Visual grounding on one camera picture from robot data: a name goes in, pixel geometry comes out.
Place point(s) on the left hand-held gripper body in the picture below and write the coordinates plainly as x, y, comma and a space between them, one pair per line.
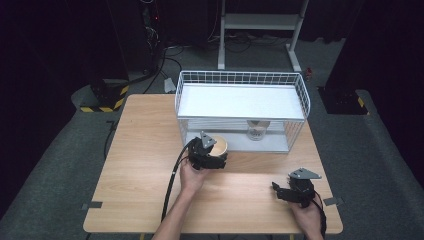
200, 156

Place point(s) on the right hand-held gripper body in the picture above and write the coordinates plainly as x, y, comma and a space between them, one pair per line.
301, 190

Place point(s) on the cream ceramic mug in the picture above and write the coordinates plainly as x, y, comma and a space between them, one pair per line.
220, 145

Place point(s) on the silver lidded jar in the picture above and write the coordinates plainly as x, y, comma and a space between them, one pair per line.
257, 130

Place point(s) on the person's left hand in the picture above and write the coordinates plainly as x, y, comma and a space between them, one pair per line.
193, 178

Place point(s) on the person's right hand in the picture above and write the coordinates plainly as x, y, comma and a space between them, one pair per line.
306, 216

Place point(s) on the grey tape strip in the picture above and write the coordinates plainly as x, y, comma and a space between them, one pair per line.
92, 205
333, 201

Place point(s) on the small grey floor box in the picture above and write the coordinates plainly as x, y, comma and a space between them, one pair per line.
169, 85

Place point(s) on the black base with yellow mark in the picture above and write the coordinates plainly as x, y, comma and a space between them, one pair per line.
343, 101

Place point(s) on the black stand with hazard-striped base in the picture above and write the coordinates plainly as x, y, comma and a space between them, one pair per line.
106, 96

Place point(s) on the small red object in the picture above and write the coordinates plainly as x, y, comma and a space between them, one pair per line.
309, 72

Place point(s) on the white metal stand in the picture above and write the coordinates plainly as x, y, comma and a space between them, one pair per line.
260, 21

